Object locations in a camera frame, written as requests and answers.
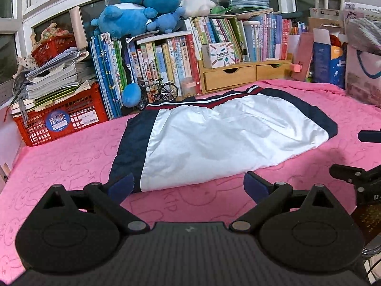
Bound pinkish brown box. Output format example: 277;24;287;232
293;32;315;83

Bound white bag with blue handle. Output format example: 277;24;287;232
345;44;381;108

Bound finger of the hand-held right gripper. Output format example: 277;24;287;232
358;129;381;142
329;164;374;194

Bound beige leaning board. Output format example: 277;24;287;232
68;5;90;52

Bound stack of teal booklets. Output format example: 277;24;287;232
227;0;274;11

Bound beige stuffed toy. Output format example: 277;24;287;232
33;20;75;43

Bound row of pastel paperback books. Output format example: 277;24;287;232
189;12;293;64

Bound translucent pink plastic jar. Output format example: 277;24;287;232
179;77;197;98

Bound blue printed box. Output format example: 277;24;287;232
328;46;348;89

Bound small red plastic basket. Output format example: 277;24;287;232
30;34;78;68

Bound wooden desk organizer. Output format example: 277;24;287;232
197;53;294;95

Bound grey knitted cloth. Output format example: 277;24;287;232
347;18;381;53

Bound pink printed blanket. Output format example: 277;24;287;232
0;79;381;281

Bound stack of paper workbooks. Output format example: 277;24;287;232
8;47;99;109

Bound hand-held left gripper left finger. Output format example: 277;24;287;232
39;175;151;235

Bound wooden drawer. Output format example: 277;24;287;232
203;64;257;92
256;62;293;81

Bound small blue plush toy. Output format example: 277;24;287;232
121;82;142;108

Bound black miniature bicycle model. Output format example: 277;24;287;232
138;78;180;111

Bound star print cloth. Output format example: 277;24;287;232
16;54;39;70

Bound large red plastic crate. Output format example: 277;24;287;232
13;81;110;147

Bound black flat object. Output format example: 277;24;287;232
279;11;303;22

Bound white printed card box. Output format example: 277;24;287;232
201;42;244;69

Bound navy white striped jacket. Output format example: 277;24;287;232
109;85;338;194

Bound white printed carton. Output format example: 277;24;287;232
342;2;381;22

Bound row of tall study books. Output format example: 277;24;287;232
90;33;201;120

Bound brown cardboard box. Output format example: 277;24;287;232
307;7;347;34

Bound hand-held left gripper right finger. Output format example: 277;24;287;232
229;171;341;233

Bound large blue plush toy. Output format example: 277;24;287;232
90;3;187;41

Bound blue box with white flap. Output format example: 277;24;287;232
312;28;340;84

